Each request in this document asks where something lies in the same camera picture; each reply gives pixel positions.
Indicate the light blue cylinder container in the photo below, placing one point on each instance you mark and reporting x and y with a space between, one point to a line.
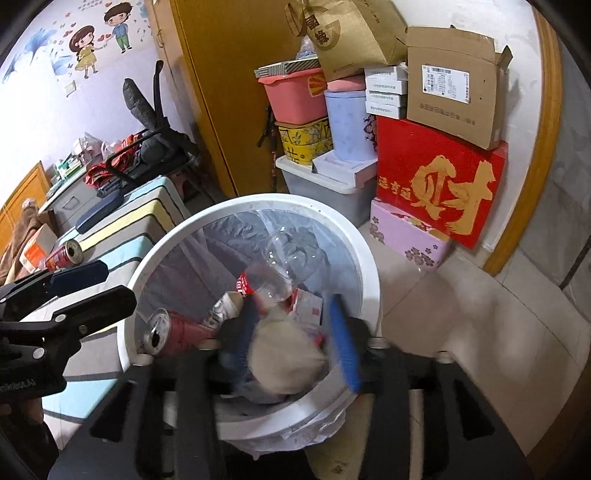
346 124

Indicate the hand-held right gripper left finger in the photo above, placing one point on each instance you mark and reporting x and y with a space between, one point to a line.
238 332

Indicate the striped cloth cover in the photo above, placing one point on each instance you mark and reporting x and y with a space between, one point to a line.
138 217

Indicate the silver drink can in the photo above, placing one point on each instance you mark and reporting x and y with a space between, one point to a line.
224 307

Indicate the brown paper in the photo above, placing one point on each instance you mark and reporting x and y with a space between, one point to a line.
286 355

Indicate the red drink can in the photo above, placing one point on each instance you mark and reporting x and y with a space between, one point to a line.
184 330
62 258

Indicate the blue flower wall sticker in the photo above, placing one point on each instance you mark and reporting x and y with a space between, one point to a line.
62 63
39 44
10 69

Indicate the pink floral box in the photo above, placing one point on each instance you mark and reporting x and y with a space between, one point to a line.
401 230

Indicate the wooden headboard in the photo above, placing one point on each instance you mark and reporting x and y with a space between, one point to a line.
23 194

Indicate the white round trash bin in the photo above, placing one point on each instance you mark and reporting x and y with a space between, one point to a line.
212 210

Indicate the cartoon couple wall sticker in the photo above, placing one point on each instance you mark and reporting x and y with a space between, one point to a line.
87 46

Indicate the navy glasses case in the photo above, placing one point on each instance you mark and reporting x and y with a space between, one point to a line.
99 212

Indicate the dark grey padded jacket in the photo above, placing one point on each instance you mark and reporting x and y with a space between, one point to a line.
138 104

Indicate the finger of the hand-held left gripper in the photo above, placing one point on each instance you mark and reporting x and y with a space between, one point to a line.
101 302
78 276

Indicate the yellow patterned box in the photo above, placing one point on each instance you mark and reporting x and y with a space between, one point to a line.
300 143

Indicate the white red patterned bag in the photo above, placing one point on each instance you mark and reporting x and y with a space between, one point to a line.
370 131

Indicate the brown cardboard box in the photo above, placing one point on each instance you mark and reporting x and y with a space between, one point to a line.
452 115

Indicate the clear storage bin white lid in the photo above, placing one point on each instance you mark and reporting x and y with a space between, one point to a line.
323 198

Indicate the clear plastic bin liner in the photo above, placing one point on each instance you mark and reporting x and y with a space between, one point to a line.
207 258

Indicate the curved wooden frame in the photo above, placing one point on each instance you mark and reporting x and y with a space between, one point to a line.
549 115

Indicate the pink round lid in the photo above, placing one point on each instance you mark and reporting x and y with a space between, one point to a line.
346 83

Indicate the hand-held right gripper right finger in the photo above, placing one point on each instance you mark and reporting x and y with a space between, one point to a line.
344 341

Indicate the grey drawer desk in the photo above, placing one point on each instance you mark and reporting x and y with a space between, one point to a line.
74 203

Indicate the white plastic bag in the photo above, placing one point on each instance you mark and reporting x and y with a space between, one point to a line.
94 145

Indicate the orange white box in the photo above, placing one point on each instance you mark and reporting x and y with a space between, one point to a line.
34 251

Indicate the small white carton box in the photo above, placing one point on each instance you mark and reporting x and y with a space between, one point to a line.
387 99
387 112
385 74
387 87

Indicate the grey flat box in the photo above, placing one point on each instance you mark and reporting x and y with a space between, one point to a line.
281 68

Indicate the pile of small boxes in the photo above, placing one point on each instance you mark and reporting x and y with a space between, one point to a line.
69 164

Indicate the clear plastic bottle red label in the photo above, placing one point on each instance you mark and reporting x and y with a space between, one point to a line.
270 288

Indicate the brown cloth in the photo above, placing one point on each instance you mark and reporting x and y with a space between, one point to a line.
16 240

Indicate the white wall switch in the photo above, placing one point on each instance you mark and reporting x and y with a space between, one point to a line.
69 88

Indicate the clear plastic bag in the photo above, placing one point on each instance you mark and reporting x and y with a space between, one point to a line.
308 51

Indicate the brown paper bag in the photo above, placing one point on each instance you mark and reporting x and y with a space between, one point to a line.
351 37

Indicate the pink plastic box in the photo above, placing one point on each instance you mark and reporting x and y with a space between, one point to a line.
291 101

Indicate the wooden door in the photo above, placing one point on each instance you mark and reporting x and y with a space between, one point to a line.
221 92

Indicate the red white milk carton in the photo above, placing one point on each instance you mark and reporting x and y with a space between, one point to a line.
307 307

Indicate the person's left forearm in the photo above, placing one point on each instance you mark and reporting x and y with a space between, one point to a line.
23 443

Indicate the black office chair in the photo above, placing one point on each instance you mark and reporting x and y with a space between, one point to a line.
159 92

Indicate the red gold gift box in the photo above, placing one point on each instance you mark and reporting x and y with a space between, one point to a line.
415 161

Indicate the white flat box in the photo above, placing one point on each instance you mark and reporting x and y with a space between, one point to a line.
341 168

